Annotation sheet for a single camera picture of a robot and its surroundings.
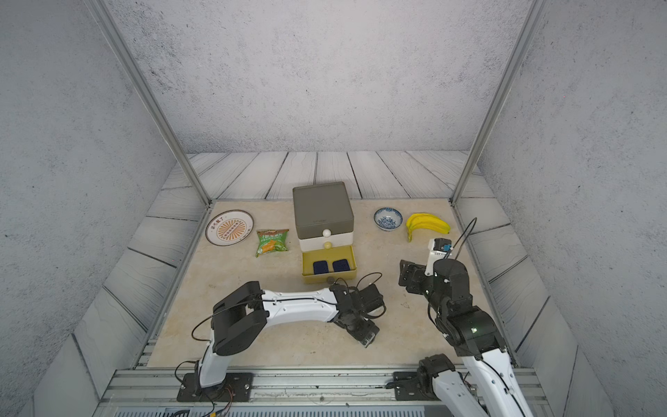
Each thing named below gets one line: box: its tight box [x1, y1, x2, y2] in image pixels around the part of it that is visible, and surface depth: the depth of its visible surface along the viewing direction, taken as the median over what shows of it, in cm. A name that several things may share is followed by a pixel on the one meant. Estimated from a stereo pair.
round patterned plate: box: [204, 209, 255, 246], surface depth 113 cm
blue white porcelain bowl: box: [373, 206, 404, 232], surface depth 113 cm
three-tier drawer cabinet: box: [292, 181, 357, 285], surface depth 94 cm
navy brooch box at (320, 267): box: [313, 260, 330, 275], surface depth 98 cm
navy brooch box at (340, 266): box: [332, 258, 351, 272], surface depth 100 cm
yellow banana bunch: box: [405, 212, 451, 243], surface depth 110 cm
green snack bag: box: [255, 229, 290, 259], surface depth 103 cm
